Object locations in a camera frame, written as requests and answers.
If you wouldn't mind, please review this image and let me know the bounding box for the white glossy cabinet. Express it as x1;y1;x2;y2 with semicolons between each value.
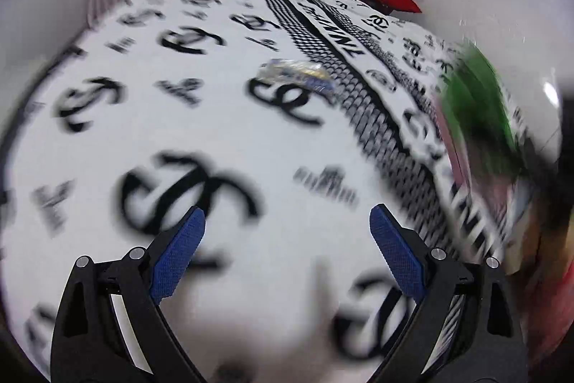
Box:
404;0;566;162

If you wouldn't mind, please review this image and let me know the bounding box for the white black printed blanket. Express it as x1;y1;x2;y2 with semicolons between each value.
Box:
0;0;532;383

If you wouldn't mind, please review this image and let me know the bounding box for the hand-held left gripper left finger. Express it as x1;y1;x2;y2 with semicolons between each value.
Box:
51;206;208;383

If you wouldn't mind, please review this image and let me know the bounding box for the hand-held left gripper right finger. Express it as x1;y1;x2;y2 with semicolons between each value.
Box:
369;202;526;383

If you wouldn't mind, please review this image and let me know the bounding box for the clear plastic wrapper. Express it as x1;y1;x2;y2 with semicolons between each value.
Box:
257;59;338;95

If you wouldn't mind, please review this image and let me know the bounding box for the green snack packet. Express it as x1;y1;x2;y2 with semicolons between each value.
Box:
436;43;553;260

